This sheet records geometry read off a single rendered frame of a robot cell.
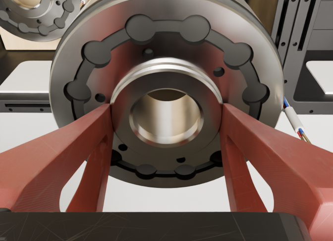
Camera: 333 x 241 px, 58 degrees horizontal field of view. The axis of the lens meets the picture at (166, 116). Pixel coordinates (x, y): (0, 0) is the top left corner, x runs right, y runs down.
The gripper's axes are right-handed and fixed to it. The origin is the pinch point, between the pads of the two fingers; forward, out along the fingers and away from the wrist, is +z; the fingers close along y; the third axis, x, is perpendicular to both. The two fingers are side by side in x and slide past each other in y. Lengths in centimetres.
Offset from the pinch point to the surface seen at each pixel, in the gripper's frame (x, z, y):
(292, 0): -1.9, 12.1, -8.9
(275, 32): 0.4, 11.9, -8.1
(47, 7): 0.5, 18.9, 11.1
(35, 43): 5.7, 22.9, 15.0
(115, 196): 50, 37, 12
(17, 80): 6.6, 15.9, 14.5
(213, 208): 54, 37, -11
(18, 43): 5.8, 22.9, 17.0
